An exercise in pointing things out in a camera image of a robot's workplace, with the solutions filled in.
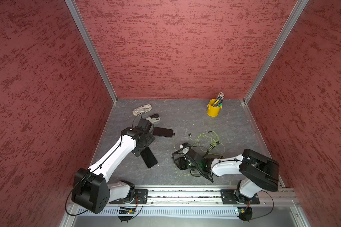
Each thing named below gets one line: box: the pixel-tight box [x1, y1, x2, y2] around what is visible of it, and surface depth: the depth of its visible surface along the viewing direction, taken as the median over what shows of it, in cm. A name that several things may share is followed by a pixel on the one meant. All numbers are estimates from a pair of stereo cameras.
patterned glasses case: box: [132, 103, 153, 117], surface depth 112 cm
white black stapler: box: [145, 113, 161, 124], surface depth 108 cm
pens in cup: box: [213, 91, 225, 108], surface depth 105 cm
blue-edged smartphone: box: [152, 126, 174, 138], surface depth 105 cm
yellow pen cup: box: [206, 98, 223, 118], surface depth 109 cm
